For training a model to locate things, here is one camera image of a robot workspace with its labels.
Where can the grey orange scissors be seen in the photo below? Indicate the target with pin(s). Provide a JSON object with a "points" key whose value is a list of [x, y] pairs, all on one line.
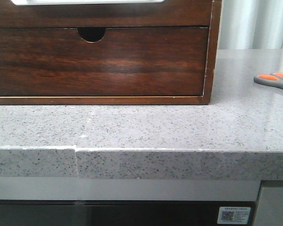
{"points": [[272, 80]]}

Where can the dark wooden drawer cabinet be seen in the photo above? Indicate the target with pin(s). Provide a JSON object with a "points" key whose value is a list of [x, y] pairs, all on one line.
{"points": [[95, 34]]}

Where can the white QR code sticker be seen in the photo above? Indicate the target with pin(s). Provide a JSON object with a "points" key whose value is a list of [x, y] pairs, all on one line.
{"points": [[233, 215]]}

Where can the white curtain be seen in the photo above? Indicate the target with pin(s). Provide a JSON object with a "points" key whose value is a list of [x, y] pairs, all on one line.
{"points": [[251, 24]]}

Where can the white tray on cabinet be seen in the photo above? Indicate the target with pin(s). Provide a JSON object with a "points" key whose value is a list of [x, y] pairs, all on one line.
{"points": [[74, 2]]}

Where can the grey cabinet door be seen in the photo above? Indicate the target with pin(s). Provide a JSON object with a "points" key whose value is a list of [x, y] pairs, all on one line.
{"points": [[270, 207]]}

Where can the black glass appliance front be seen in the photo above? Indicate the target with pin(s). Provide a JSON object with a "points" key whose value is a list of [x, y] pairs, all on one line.
{"points": [[115, 213]]}

